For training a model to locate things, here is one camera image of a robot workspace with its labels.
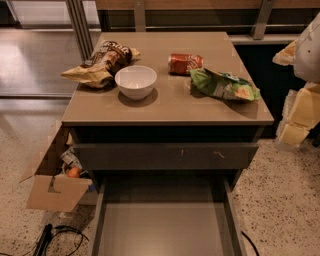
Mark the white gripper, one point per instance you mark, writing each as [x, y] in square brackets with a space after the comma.
[308, 55]

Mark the green rice chip bag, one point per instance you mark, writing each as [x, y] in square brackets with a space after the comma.
[223, 85]

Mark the closed top drawer front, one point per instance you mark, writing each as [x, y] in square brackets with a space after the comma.
[165, 156]

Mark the grey drawer cabinet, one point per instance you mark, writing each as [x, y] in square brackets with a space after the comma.
[174, 112]

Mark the brown yellow chip bag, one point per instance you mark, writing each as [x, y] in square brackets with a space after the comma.
[99, 70]

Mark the open middle drawer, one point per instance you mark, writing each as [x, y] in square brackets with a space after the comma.
[165, 216]

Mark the red soda can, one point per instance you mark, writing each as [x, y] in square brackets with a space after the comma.
[181, 64]

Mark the white ceramic bowl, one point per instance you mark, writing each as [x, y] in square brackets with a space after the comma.
[136, 82]

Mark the crumpled packet in box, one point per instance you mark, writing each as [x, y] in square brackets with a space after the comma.
[70, 158]

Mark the orange fruit in box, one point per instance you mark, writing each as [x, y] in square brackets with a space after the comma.
[74, 172]

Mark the open cardboard box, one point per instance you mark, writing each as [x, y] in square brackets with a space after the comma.
[51, 189]

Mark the metal railing frame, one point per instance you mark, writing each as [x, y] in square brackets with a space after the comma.
[247, 22]

